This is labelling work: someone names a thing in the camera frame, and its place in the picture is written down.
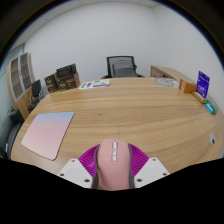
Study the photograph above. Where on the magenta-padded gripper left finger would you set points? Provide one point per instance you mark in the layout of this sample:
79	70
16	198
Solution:
87	161

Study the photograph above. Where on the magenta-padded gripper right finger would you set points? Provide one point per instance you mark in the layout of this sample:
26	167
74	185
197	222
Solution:
138	161

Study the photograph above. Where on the pink computer mouse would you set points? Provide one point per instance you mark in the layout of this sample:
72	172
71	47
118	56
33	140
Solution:
113	173

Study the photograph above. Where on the pink and blue mouse pad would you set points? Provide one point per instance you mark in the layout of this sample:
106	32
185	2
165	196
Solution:
48	133

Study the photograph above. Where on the white printed paper sheet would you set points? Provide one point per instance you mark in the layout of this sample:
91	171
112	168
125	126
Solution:
94	84

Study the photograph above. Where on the wide brown cardboard box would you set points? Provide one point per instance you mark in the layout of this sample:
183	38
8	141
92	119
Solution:
68	82

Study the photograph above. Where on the black sofa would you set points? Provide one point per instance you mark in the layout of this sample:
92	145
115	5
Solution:
10	133

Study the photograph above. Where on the round white paper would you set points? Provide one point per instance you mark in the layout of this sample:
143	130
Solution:
166	82

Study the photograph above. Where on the black visitor chair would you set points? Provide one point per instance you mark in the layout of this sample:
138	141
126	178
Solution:
36	90

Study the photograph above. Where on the small beige box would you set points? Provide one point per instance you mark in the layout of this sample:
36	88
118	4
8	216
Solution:
199	97

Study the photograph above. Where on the cyan small box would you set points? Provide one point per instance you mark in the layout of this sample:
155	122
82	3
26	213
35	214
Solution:
209	108

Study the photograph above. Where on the orange box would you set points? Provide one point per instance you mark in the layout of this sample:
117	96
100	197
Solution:
187	86

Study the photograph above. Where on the wooden shelf unit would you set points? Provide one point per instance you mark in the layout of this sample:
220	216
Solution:
20	100

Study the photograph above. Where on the green small box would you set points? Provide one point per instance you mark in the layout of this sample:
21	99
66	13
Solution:
214	107

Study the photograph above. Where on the black flat box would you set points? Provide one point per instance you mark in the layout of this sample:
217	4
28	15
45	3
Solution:
66	70

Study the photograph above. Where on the wooden side desk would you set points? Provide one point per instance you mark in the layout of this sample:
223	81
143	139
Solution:
166	71

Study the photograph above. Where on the black mesh office chair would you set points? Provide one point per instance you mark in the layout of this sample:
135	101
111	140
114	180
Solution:
122	66

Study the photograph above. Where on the purple standing sign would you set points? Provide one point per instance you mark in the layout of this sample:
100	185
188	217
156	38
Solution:
203	84

